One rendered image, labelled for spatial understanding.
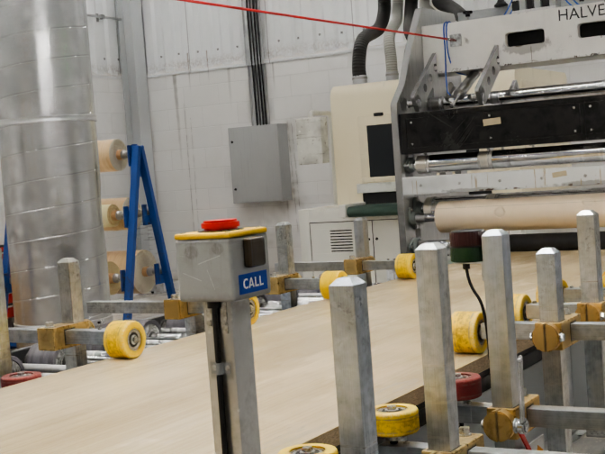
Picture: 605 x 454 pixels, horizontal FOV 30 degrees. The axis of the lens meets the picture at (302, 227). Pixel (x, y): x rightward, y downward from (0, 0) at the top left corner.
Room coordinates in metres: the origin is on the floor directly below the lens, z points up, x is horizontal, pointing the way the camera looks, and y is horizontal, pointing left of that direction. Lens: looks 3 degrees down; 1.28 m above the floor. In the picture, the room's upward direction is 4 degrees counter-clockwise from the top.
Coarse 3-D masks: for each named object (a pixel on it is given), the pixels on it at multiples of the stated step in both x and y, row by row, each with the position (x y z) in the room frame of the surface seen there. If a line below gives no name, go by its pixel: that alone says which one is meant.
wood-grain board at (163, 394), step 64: (512, 256) 4.10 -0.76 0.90; (576, 256) 3.93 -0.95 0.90; (320, 320) 2.77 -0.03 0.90; (384, 320) 2.69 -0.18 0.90; (64, 384) 2.14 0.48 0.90; (128, 384) 2.09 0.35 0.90; (192, 384) 2.04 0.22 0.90; (256, 384) 2.00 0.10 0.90; (320, 384) 1.95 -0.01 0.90; (384, 384) 1.91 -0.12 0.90; (0, 448) 1.64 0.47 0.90; (64, 448) 1.61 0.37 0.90; (128, 448) 1.59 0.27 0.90; (192, 448) 1.56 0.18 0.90
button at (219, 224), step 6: (204, 222) 1.15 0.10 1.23; (210, 222) 1.15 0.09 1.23; (216, 222) 1.15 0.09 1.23; (222, 222) 1.14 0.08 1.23; (228, 222) 1.15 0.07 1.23; (234, 222) 1.15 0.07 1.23; (204, 228) 1.15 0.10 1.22; (210, 228) 1.15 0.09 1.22; (216, 228) 1.15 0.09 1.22; (222, 228) 1.15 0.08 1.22; (228, 228) 1.15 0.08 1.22; (234, 228) 1.15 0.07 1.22
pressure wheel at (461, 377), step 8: (456, 376) 1.89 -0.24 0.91; (464, 376) 1.91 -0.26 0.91; (472, 376) 1.89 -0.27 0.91; (480, 376) 1.89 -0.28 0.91; (456, 384) 1.86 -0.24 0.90; (464, 384) 1.86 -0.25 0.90; (472, 384) 1.87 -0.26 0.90; (480, 384) 1.88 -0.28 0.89; (456, 392) 1.86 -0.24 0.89; (464, 392) 1.86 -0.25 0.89; (472, 392) 1.86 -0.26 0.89; (480, 392) 1.88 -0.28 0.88; (464, 400) 1.86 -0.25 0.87
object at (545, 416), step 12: (468, 408) 1.87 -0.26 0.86; (480, 408) 1.86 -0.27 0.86; (528, 408) 1.82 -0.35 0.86; (540, 408) 1.82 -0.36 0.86; (552, 408) 1.81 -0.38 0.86; (564, 408) 1.80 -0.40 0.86; (576, 408) 1.80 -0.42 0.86; (588, 408) 1.79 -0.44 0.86; (600, 408) 1.79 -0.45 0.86; (468, 420) 1.87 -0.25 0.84; (480, 420) 1.86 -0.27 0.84; (528, 420) 1.82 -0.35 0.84; (540, 420) 1.81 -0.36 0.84; (552, 420) 1.80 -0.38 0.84; (564, 420) 1.79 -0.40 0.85; (576, 420) 1.78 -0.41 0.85; (588, 420) 1.77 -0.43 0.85; (600, 420) 1.76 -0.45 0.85
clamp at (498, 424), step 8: (528, 400) 1.84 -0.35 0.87; (536, 400) 1.86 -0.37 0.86; (488, 408) 1.80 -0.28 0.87; (496, 408) 1.80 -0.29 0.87; (504, 408) 1.79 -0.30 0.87; (512, 408) 1.79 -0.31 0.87; (488, 416) 1.78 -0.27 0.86; (496, 416) 1.78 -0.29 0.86; (504, 416) 1.77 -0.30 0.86; (512, 416) 1.78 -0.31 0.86; (488, 424) 1.78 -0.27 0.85; (496, 424) 1.78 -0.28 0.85; (504, 424) 1.77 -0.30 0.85; (512, 424) 1.77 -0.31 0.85; (488, 432) 1.78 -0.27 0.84; (496, 432) 1.78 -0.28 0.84; (504, 432) 1.77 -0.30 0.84; (512, 432) 1.77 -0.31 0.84; (496, 440) 1.78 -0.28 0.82; (504, 440) 1.77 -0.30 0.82
